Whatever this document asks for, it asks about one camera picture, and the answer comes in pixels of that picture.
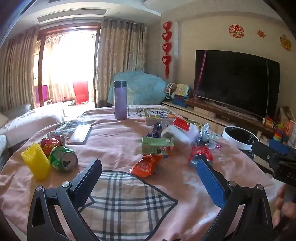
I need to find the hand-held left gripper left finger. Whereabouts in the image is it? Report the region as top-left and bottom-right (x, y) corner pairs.
(27, 159), (102, 241)

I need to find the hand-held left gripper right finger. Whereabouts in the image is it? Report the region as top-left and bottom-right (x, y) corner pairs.
(195, 158), (273, 241)

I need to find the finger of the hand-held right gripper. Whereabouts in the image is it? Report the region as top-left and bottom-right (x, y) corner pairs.
(252, 140), (290, 164)

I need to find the white trash bin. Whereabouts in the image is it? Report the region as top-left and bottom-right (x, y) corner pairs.
(222, 126), (260, 151)

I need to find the red snack wrapper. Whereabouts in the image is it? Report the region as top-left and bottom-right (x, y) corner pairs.
(188, 146), (213, 168)

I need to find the white foam net sleeve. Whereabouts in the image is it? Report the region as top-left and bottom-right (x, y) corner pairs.
(160, 125), (190, 145)

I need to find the blue plastic bag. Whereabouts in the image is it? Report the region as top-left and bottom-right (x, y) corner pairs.
(147, 123), (163, 138)

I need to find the person's right hand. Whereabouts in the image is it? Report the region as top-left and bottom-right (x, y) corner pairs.
(272, 185), (296, 230)

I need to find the colourful stacking toy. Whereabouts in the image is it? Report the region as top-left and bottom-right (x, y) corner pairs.
(273, 124), (286, 141)

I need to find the crushed green can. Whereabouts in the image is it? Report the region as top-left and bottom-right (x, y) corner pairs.
(49, 146), (78, 172)

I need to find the crumpled clear plastic wrapper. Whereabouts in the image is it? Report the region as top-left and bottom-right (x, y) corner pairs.
(196, 124), (222, 149)

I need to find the rose gold phone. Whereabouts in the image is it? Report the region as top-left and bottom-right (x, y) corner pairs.
(68, 124), (92, 145)

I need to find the crushed red can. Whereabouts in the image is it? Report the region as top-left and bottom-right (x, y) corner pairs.
(41, 135), (66, 156)

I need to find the orange snack wrapper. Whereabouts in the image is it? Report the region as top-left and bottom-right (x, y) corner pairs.
(129, 155), (163, 178)

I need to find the yellow foam net sleeve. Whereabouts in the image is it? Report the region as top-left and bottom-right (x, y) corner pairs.
(21, 143), (51, 181)

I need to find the green juice carton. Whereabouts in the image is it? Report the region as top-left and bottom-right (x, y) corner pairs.
(142, 136), (174, 157)

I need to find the red and white carton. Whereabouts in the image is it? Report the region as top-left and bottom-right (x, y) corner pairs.
(173, 117), (190, 131)

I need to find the white tv stand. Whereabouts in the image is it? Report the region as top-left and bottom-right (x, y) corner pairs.
(162, 98), (275, 139)

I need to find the black television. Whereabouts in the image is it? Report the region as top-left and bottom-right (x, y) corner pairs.
(194, 50), (280, 120)

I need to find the children's picture book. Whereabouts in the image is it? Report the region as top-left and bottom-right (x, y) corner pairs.
(143, 108), (177, 126)

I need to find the purple thermos bottle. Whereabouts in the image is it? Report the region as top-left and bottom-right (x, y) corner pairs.
(114, 81), (128, 120)

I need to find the blue toy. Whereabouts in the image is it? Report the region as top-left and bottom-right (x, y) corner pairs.
(171, 96), (188, 107)

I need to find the white bedding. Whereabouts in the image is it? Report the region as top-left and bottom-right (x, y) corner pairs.
(0, 103), (65, 139)

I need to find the red chair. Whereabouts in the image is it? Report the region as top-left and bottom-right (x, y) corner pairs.
(73, 81), (89, 104)

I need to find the magenta chair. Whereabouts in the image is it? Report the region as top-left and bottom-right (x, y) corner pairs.
(35, 85), (49, 102)

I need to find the light blue covered bundle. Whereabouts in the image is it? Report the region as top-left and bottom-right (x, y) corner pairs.
(107, 71), (167, 107)

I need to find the beige patterned curtain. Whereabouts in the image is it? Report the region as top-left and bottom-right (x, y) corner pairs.
(0, 27), (40, 112)
(96, 19), (147, 108)

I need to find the red hanging heart decoration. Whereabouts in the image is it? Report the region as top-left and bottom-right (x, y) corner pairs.
(162, 21), (173, 79)

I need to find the orange figure wall sticker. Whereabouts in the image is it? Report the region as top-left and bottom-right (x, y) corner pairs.
(280, 35), (292, 51)

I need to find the round red wall sticker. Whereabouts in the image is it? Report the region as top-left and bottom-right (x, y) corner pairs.
(229, 25), (244, 37)

